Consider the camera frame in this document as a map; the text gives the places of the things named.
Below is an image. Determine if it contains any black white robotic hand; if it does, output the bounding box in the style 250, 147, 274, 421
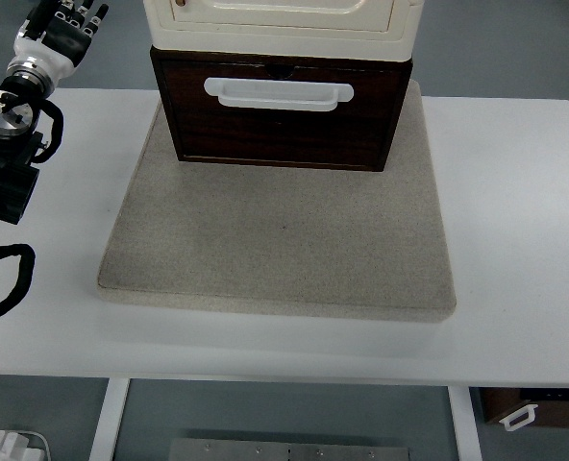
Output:
7, 1, 109, 84

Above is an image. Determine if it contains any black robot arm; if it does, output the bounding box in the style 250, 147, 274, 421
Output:
0, 54, 64, 224

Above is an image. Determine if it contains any cream upper cabinet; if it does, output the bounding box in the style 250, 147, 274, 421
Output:
144, 0, 424, 61

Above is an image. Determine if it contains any dark brown cabinet base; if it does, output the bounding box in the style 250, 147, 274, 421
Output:
149, 45, 414, 173

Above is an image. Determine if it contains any beige fabric pad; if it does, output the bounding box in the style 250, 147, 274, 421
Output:
97, 82, 457, 323

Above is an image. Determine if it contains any white left table leg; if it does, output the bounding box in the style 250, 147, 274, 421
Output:
88, 378, 131, 461

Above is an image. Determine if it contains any white table leg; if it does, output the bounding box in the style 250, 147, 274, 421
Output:
448, 386, 482, 461
88, 378, 131, 461

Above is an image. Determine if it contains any white right table leg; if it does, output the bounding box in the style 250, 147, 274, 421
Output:
448, 386, 482, 461

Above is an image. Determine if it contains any white drawer handle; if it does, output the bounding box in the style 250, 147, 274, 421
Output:
204, 77, 355, 112

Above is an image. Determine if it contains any black sleeved cable loop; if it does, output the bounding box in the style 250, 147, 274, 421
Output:
0, 243, 37, 322

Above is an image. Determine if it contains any white power adapter with cable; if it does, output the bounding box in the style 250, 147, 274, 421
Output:
0, 429, 52, 461

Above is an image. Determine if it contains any brown box with white handle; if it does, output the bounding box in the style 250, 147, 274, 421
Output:
480, 387, 569, 432

